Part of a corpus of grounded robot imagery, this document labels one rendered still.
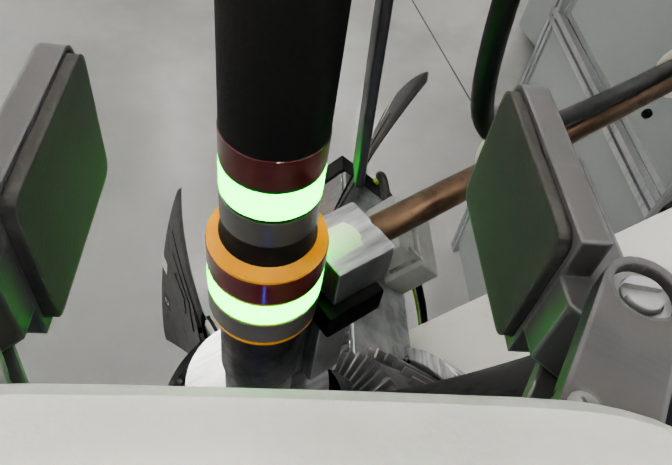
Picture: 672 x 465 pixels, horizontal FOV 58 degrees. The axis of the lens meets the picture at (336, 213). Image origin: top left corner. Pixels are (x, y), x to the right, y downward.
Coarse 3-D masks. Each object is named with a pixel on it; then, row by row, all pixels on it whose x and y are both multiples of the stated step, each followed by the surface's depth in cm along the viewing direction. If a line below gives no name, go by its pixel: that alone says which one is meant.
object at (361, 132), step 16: (384, 0) 14; (384, 16) 14; (384, 32) 15; (384, 48) 15; (368, 64) 16; (368, 80) 16; (368, 96) 16; (368, 112) 17; (368, 128) 17; (368, 144) 18
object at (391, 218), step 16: (640, 96) 35; (656, 96) 36; (608, 112) 34; (624, 112) 34; (576, 128) 32; (592, 128) 33; (464, 176) 29; (432, 192) 28; (448, 192) 28; (464, 192) 28; (384, 208) 27; (400, 208) 27; (416, 208) 27; (432, 208) 27; (448, 208) 28; (384, 224) 26; (400, 224) 26; (416, 224) 27
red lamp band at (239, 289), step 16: (208, 256) 21; (224, 272) 20; (320, 272) 22; (224, 288) 21; (240, 288) 20; (256, 288) 20; (272, 288) 20; (288, 288) 20; (304, 288) 21; (272, 304) 21
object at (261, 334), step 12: (216, 312) 23; (312, 312) 23; (228, 324) 22; (240, 324) 22; (288, 324) 22; (300, 324) 23; (240, 336) 23; (252, 336) 22; (264, 336) 22; (276, 336) 23; (288, 336) 23
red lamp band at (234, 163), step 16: (224, 144) 17; (224, 160) 17; (240, 160) 17; (256, 160) 16; (304, 160) 17; (320, 160) 17; (240, 176) 17; (256, 176) 17; (272, 176) 17; (288, 176) 17; (304, 176) 17
